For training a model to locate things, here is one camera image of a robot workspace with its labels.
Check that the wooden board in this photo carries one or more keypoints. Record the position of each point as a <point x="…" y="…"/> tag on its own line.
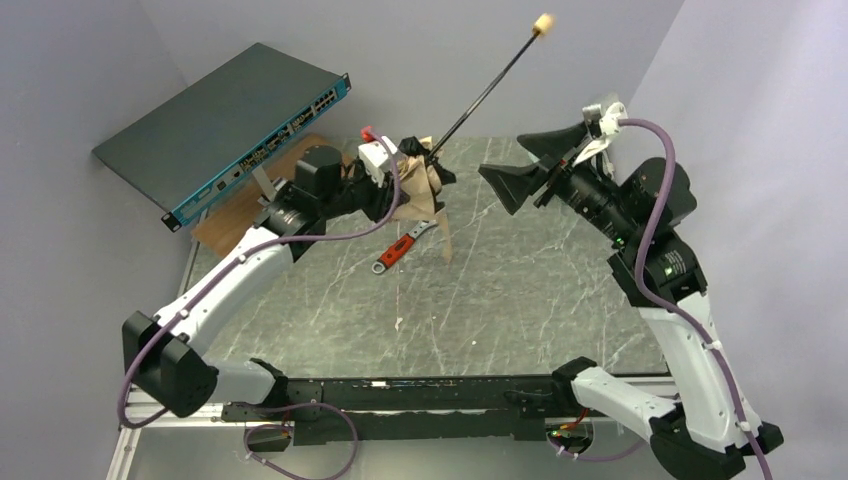
<point x="227" y="221"/>

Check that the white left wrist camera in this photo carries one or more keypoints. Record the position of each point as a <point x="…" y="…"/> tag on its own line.
<point x="376" y="152"/>

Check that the grey blue network switch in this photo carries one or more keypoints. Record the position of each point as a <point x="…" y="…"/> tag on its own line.
<point x="192" y="149"/>

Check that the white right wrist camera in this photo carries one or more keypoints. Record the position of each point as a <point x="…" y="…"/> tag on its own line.
<point x="601" y="117"/>

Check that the red handled adjustable wrench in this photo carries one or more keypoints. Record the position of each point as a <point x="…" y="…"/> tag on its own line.
<point x="400" y="247"/>

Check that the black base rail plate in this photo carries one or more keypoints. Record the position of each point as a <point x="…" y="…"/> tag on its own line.
<point x="519" y="407"/>

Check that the metal switch stand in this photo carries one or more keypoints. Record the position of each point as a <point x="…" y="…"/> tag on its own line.
<point x="267" y="186"/>

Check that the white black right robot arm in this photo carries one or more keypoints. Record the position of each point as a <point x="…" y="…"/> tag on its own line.
<point x="710" y="429"/>

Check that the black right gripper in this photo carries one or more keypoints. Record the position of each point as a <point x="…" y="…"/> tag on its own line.
<point x="549" y="179"/>

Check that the beige umbrella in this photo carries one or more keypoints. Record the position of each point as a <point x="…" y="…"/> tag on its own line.
<point x="423" y="178"/>

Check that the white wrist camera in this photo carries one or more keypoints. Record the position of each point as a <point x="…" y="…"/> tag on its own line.
<point x="376" y="152"/>
<point x="601" y="117"/>

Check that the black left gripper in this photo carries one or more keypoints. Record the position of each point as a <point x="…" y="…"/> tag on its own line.
<point x="389" y="196"/>

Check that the aluminium frame rails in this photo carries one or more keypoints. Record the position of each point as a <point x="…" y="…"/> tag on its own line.
<point x="703" y="434"/>

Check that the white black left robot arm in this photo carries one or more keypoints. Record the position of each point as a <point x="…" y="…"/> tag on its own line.
<point x="166" y="369"/>

